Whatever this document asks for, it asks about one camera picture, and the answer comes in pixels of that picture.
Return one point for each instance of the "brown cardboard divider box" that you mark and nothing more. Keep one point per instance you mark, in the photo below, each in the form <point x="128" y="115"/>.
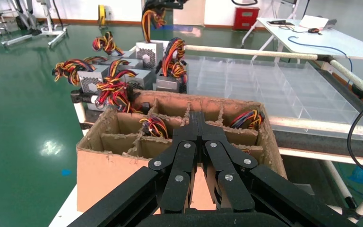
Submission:
<point x="106" y="175"/>

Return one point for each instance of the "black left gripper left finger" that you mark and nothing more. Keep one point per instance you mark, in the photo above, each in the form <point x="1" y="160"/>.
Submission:
<point x="181" y="156"/>

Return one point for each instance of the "red metal cabinet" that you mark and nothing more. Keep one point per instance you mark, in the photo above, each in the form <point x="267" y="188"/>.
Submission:
<point x="246" y="18"/>

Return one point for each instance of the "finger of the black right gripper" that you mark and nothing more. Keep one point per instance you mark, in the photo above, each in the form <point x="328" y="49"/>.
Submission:
<point x="151" y="3"/>
<point x="176" y="3"/>

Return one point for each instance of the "clear acrylic divider tray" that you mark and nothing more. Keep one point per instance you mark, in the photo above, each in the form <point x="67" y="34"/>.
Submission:
<point x="278" y="91"/>

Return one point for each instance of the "black phone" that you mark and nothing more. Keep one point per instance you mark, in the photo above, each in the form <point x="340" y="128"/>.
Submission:
<point x="278" y="22"/>

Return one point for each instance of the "white wheeled stand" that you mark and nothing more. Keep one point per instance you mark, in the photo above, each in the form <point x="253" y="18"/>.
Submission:
<point x="56" y="36"/>

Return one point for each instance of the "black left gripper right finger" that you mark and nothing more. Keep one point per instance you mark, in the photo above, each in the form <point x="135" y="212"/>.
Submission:
<point x="222" y="159"/>

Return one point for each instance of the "white paper box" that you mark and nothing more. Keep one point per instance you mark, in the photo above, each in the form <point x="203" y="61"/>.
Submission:
<point x="314" y="22"/>

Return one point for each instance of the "black computer mouse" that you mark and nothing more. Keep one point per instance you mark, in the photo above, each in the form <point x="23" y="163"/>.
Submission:
<point x="313" y="30"/>

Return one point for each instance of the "white desk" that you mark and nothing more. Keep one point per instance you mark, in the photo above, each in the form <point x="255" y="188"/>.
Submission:
<point x="341" y="42"/>

